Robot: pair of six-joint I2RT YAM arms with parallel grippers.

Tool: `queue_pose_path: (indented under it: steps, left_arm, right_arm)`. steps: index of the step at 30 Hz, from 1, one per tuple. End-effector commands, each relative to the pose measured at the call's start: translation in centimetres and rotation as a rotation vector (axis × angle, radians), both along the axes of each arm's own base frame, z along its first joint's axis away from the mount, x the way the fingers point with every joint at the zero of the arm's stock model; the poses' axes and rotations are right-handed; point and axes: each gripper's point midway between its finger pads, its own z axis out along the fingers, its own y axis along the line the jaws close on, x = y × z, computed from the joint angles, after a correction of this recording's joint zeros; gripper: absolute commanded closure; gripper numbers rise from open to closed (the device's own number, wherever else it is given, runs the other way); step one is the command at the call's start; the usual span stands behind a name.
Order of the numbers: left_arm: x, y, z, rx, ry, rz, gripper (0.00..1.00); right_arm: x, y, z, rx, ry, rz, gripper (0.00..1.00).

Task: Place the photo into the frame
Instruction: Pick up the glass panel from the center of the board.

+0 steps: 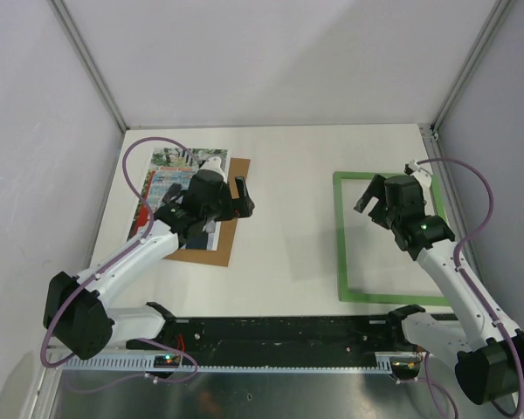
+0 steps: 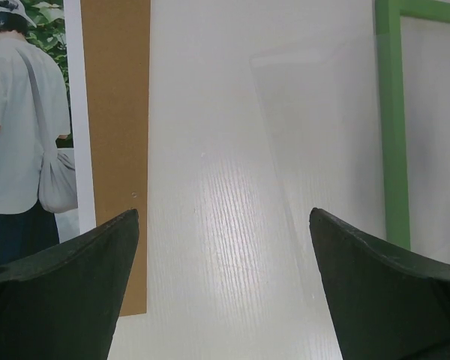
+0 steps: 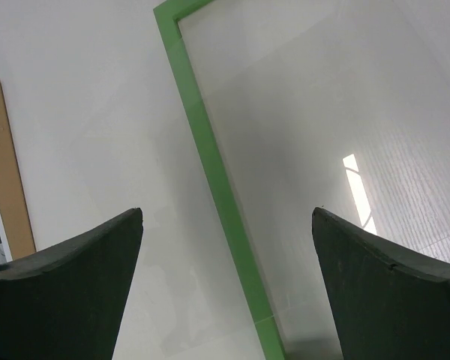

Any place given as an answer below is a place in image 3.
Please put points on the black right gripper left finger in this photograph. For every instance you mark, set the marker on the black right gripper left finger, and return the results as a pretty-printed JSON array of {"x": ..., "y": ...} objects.
[{"x": 68, "y": 301}]

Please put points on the green wooden photo frame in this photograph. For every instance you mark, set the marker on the green wooden photo frame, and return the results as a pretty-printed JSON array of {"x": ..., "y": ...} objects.
[{"x": 168, "y": 15}]

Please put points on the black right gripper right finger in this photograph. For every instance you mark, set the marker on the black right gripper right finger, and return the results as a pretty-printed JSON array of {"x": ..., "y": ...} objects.
[{"x": 387, "y": 301}]

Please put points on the brown cardboard backing board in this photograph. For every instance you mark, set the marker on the brown cardboard backing board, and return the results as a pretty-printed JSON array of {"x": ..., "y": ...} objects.
[{"x": 14, "y": 215}]

